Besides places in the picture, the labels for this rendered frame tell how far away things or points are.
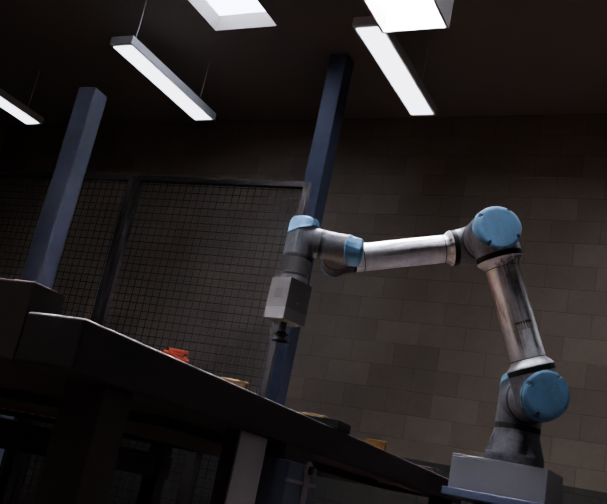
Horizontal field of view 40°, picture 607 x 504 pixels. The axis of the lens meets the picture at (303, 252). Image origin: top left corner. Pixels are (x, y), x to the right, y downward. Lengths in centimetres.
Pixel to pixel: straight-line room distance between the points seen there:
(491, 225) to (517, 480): 62
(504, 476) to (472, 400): 496
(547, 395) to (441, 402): 512
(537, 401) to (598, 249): 525
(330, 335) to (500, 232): 561
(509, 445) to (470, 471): 12
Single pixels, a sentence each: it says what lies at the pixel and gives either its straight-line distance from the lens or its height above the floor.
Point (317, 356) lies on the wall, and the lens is 766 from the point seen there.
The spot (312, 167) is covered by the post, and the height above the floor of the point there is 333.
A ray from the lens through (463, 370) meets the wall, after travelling 719.
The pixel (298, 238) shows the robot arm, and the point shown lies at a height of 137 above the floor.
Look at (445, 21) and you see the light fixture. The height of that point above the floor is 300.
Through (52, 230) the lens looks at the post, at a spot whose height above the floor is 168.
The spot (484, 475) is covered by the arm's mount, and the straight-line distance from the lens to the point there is 219.
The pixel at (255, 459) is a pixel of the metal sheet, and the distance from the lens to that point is 140.
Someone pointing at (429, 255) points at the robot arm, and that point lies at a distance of 224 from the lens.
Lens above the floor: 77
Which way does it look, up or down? 16 degrees up
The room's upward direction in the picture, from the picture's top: 12 degrees clockwise
